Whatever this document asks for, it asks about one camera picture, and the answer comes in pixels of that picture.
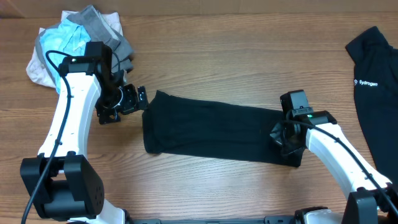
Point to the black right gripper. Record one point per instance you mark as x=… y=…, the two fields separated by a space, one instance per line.
x=275 y=135

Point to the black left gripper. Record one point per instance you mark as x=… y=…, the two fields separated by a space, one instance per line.
x=132 y=102

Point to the black t-shirt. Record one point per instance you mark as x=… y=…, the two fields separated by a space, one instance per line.
x=177 y=125

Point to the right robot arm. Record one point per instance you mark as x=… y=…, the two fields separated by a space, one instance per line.
x=370 y=196

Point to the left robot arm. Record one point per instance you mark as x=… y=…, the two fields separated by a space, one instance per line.
x=61 y=182

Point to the grey folded garment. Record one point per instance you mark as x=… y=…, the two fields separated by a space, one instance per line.
x=100 y=27

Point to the light blue folded shirt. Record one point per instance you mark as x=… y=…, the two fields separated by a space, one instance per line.
x=67 y=37

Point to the black shirt with white logo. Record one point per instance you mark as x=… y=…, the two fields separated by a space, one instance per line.
x=375 y=97

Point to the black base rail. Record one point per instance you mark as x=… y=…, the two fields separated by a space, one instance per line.
x=211 y=221

